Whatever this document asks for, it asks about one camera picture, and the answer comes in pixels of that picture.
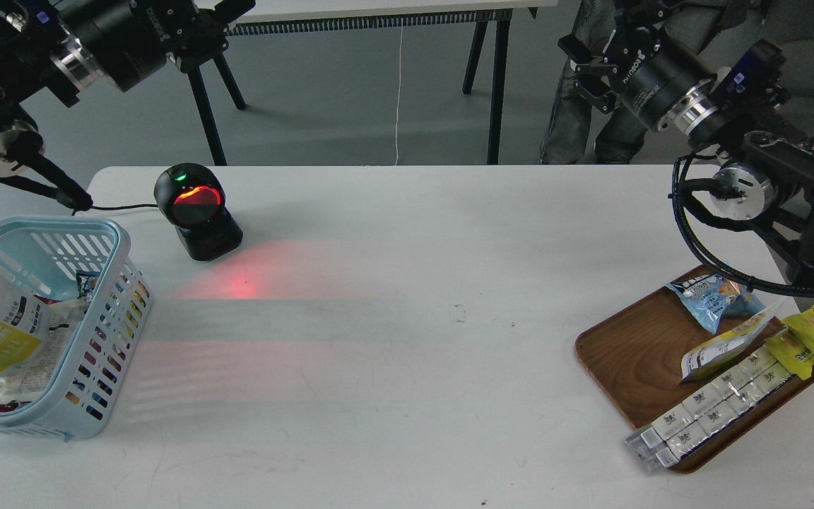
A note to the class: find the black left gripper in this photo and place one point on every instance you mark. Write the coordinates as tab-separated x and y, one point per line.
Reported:
127	41

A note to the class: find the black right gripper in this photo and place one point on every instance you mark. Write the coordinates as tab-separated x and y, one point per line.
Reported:
661	82

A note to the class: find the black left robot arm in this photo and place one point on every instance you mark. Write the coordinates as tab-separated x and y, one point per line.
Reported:
30	33

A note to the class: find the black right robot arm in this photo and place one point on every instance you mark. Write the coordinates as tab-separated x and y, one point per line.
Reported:
748	169

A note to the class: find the blue snack bag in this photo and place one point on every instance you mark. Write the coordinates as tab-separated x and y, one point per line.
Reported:
711	297

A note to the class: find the blue snack packet in basket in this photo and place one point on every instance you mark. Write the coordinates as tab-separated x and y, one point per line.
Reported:
87	282

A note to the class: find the light blue plastic basket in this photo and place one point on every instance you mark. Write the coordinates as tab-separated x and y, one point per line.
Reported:
43	255

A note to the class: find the yellow snack packet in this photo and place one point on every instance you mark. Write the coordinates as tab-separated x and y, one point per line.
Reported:
794	347

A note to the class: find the silver white snack strip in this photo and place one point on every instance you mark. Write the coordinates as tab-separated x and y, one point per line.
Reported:
690	426

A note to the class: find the white red snack bag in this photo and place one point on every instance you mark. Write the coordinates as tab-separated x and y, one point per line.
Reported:
25	383

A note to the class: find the white table black legs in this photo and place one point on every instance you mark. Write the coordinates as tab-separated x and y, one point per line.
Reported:
395	95

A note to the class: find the person in grey jeans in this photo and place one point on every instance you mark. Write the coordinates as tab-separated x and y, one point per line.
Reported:
695	24

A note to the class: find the black barcode scanner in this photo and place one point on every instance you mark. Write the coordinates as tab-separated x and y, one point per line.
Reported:
191	198

